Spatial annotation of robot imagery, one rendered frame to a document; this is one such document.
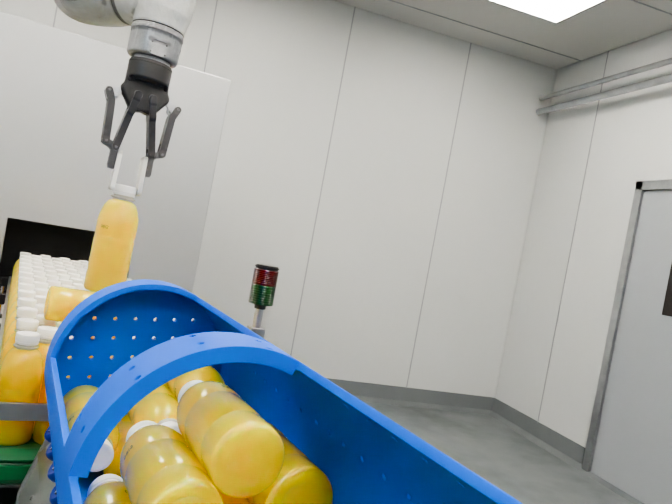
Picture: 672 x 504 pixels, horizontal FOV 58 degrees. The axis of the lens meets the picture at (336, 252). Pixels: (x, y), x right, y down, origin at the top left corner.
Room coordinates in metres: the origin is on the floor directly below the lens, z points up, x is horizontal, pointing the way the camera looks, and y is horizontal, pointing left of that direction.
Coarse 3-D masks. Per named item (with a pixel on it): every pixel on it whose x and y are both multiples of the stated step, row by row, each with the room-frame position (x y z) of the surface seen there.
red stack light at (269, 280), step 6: (258, 270) 1.52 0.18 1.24; (264, 270) 1.51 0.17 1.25; (258, 276) 1.52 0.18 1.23; (264, 276) 1.51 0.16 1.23; (270, 276) 1.52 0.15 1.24; (276, 276) 1.53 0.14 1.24; (252, 282) 1.53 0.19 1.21; (258, 282) 1.51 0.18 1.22; (264, 282) 1.51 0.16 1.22; (270, 282) 1.52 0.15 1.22; (276, 282) 1.54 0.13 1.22
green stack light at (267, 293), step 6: (252, 288) 1.53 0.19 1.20; (258, 288) 1.51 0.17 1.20; (264, 288) 1.51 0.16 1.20; (270, 288) 1.52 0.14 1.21; (252, 294) 1.52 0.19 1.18; (258, 294) 1.51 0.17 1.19; (264, 294) 1.51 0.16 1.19; (270, 294) 1.52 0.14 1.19; (252, 300) 1.52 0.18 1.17; (258, 300) 1.51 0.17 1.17; (264, 300) 1.52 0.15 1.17; (270, 300) 1.52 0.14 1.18
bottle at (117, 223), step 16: (112, 208) 1.05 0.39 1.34; (128, 208) 1.06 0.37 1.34; (96, 224) 1.06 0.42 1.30; (112, 224) 1.04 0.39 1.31; (128, 224) 1.06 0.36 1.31; (96, 240) 1.05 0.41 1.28; (112, 240) 1.04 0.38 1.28; (128, 240) 1.06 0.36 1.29; (96, 256) 1.04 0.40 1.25; (112, 256) 1.04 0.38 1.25; (128, 256) 1.07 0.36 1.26; (96, 272) 1.04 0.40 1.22; (112, 272) 1.05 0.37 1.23; (96, 288) 1.04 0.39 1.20
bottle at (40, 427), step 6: (42, 384) 1.08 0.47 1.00; (42, 390) 1.08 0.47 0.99; (42, 396) 1.07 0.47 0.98; (42, 402) 1.07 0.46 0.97; (36, 426) 1.07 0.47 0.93; (42, 426) 1.07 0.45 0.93; (48, 426) 1.07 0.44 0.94; (36, 432) 1.07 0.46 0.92; (42, 432) 1.07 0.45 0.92; (36, 438) 1.07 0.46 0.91; (42, 438) 1.07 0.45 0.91
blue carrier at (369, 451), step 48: (144, 288) 0.92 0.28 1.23; (96, 336) 0.95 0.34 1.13; (144, 336) 0.98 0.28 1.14; (192, 336) 0.61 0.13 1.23; (240, 336) 0.62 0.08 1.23; (48, 384) 0.81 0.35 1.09; (96, 384) 0.95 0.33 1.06; (144, 384) 0.53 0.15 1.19; (240, 384) 0.95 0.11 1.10; (288, 384) 0.76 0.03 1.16; (96, 432) 0.52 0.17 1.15; (288, 432) 0.78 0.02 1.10; (336, 432) 0.65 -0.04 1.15; (384, 432) 0.51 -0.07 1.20; (336, 480) 0.66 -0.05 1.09; (384, 480) 0.57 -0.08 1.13; (432, 480) 0.48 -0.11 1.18; (480, 480) 0.36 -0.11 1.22
